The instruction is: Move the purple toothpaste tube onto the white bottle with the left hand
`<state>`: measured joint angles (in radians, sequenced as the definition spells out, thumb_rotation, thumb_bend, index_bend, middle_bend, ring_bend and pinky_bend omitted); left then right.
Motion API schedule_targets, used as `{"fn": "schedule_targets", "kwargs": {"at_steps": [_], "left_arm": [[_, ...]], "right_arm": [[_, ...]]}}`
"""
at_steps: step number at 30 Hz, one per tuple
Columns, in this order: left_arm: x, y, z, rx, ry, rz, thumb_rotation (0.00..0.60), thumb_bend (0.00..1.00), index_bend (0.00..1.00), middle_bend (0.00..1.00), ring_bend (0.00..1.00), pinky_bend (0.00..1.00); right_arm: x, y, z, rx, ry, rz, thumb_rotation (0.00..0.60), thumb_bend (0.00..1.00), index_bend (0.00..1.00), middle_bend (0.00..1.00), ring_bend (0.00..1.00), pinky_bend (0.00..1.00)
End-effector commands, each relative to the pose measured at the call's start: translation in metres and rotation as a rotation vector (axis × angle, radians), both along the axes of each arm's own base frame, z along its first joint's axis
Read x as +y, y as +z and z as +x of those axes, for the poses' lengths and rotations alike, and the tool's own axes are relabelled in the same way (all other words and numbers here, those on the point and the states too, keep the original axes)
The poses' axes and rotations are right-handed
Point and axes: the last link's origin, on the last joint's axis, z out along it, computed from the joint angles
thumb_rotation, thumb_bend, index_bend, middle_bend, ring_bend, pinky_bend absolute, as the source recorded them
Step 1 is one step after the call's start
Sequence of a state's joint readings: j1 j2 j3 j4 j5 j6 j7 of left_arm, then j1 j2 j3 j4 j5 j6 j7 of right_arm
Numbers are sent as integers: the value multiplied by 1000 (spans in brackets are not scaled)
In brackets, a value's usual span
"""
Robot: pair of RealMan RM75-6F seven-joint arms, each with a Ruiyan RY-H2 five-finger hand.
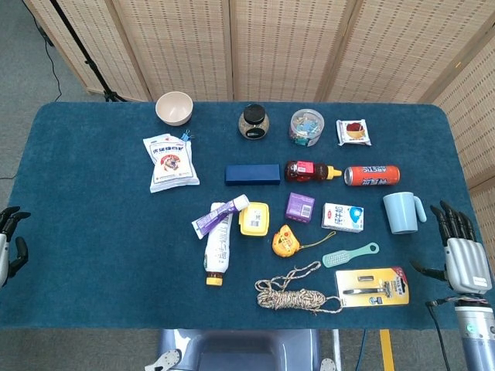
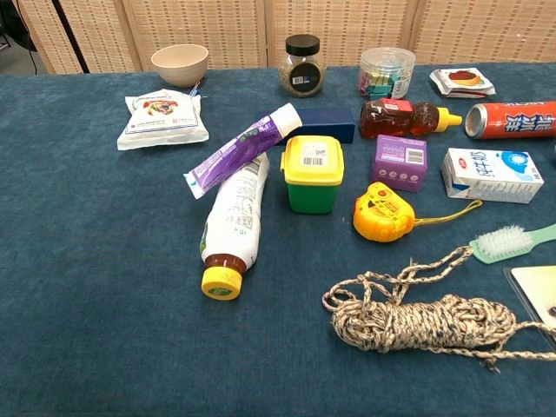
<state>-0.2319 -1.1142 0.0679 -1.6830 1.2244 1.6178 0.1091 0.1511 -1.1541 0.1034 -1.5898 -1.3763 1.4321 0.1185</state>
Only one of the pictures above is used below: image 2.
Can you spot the purple toothpaste tube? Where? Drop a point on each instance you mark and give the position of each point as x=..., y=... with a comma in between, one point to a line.
x=243, y=147

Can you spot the white tea bottle yellow cap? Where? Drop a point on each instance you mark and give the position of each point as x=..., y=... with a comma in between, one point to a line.
x=234, y=226

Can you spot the bear-shaped honey bottle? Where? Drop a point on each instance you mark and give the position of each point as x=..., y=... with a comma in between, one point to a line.
x=391, y=121

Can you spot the green container yellow lid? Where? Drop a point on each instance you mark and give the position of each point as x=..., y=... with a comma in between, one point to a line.
x=313, y=169

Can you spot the navy blue rectangular box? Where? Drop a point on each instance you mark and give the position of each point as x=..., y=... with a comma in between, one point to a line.
x=330, y=123

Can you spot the yellow tape measure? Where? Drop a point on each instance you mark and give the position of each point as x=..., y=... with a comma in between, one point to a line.
x=382, y=217

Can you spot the small purple carton box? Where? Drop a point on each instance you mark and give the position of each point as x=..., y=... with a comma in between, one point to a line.
x=397, y=163

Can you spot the glass jar black lid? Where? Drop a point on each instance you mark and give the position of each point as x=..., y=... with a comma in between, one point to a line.
x=302, y=74

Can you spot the blue binder clip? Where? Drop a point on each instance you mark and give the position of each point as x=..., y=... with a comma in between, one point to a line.
x=194, y=90

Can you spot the white printed pouch bag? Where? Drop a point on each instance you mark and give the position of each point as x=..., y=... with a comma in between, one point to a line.
x=160, y=121

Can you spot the beige bowl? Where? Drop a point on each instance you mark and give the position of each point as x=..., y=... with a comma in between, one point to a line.
x=180, y=69

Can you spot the clear tub of coloured clips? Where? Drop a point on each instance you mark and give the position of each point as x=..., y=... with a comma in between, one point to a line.
x=386, y=69

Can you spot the blue table cloth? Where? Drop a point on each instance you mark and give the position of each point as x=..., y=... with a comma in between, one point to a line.
x=108, y=304

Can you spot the white blue milk carton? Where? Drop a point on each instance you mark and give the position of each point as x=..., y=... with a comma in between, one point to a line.
x=491, y=174

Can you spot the white snack packet pudding picture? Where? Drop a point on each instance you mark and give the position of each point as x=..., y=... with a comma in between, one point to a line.
x=462, y=82

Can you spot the mint green scrub brush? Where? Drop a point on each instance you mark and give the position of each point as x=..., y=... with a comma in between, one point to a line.
x=499, y=247

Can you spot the orange soda can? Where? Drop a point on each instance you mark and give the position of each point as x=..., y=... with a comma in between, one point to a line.
x=512, y=121

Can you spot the blister card hook package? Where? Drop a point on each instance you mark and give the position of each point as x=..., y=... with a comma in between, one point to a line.
x=536, y=286

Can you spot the black tripod stand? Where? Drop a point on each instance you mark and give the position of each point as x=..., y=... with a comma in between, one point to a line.
x=69, y=35

